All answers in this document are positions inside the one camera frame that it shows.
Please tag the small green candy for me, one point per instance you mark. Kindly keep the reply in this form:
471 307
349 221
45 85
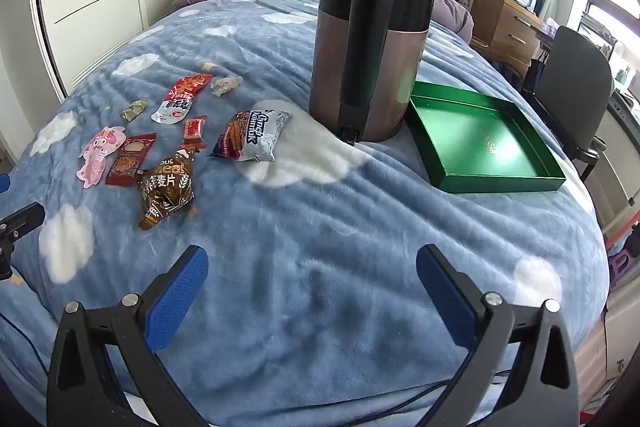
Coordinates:
134 109

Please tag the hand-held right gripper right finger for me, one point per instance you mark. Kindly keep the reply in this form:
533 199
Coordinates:
445 297

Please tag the red-brown snack packet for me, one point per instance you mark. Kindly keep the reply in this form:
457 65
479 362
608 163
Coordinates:
131 159

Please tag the green tray box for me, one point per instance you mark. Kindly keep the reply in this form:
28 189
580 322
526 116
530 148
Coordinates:
480 142

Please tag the red and white snack pouch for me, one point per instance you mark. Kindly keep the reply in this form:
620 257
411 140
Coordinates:
182 99

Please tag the blue cloud print blanket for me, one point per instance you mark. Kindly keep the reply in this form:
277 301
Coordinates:
310 232

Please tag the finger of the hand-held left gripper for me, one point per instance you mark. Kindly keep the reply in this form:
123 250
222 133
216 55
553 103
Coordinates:
22 218
4 184

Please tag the brown oat snack bag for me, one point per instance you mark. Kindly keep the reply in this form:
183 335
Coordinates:
165 192

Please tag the silver cracker packet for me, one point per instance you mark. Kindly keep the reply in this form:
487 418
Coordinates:
252 137

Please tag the brown and black cylindrical container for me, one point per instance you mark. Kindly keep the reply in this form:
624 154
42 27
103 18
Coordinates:
370 82

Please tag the pink cartoon snack packet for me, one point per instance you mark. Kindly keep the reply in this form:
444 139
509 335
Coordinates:
100 152

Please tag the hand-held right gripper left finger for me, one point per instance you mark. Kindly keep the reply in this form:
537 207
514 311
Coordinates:
180 297

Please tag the wooden dresser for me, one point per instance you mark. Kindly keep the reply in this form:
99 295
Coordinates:
500 27

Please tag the clear candy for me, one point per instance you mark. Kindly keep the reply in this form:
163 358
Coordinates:
225 86

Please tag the dark grey chair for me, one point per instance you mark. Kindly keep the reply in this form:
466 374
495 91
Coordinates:
575 67

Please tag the small red snack packet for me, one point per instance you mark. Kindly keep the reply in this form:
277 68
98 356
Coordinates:
195 129

